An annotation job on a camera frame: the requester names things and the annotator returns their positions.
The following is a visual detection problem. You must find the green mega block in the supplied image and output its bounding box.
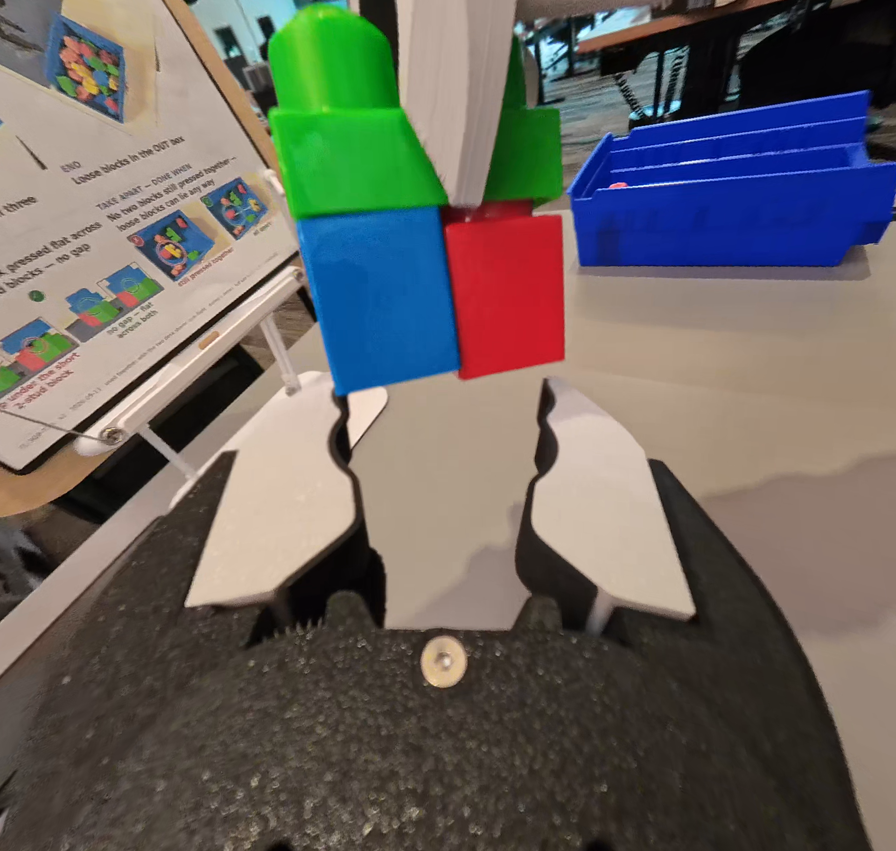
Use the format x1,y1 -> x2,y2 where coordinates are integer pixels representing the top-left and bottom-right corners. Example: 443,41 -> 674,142
268,4 -> 561,221

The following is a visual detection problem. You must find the red mega block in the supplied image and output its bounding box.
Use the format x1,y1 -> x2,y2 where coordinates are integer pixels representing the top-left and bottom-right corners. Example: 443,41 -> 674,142
441,200 -> 567,381

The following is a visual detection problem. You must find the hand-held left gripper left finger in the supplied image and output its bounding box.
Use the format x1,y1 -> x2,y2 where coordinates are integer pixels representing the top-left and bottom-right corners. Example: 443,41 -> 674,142
183,378 -> 368,631

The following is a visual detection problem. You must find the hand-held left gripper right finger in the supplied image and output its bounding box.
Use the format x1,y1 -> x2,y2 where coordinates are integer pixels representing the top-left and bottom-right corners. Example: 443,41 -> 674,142
518,377 -> 697,636

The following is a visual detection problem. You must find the blue plastic bin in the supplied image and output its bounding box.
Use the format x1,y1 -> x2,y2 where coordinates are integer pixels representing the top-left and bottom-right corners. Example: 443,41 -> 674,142
567,90 -> 896,269

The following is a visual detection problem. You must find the printed instruction sheet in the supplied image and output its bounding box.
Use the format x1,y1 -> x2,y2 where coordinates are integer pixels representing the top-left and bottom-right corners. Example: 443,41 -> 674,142
0,0 -> 298,470

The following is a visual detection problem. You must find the blue mega block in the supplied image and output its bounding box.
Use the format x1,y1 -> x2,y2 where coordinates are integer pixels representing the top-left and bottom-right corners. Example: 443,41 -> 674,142
297,206 -> 462,397

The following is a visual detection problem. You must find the brown-top office desk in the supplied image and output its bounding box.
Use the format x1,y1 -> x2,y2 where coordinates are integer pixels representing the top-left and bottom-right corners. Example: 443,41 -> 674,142
577,0 -> 896,120

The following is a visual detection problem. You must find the tan wooden backing board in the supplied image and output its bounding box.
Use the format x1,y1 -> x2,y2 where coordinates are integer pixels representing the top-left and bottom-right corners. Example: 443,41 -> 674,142
0,0 -> 312,516

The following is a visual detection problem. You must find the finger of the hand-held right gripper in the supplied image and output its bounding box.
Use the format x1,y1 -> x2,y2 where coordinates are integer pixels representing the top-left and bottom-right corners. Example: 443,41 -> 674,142
391,0 -> 527,208

